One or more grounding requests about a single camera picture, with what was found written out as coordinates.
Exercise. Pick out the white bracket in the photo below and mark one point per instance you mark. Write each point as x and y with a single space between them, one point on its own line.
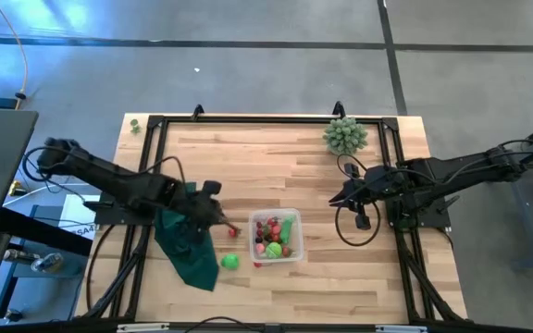
400 329
142 327

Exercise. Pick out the black frame hook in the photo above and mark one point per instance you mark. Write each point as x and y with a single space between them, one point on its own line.
197 112
339 110

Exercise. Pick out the silver metal can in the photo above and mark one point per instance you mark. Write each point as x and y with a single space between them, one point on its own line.
46 262

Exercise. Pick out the green toy lime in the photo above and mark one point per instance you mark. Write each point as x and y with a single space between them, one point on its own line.
274 250

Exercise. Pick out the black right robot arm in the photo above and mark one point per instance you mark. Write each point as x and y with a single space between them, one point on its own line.
456 168

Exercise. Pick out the dark green cloth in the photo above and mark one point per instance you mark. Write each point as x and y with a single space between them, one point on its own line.
188 259

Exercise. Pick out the green toy pear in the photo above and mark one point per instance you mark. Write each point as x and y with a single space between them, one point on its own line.
230 262

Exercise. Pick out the potted faux green plant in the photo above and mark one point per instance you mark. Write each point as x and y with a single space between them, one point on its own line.
345 136

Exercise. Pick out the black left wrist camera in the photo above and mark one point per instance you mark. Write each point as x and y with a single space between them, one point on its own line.
211 187

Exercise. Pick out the clear plastic tupperware container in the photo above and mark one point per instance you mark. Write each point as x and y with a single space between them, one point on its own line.
299 217

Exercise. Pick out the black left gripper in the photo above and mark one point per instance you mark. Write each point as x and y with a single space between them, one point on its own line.
199 210

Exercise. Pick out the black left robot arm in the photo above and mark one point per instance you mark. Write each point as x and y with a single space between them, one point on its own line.
109 180

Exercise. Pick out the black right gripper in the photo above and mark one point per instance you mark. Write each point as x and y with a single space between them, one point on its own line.
380 185

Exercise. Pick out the white printed sheet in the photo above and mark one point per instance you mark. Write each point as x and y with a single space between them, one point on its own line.
74 210

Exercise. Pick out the small green plastic sprig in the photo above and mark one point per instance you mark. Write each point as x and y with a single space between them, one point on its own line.
134 125

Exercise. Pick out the red toy strawberry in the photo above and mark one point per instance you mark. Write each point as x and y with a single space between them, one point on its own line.
286 251
271 222
233 233

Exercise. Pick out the brown bottle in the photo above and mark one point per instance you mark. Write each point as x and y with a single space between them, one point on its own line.
16 255

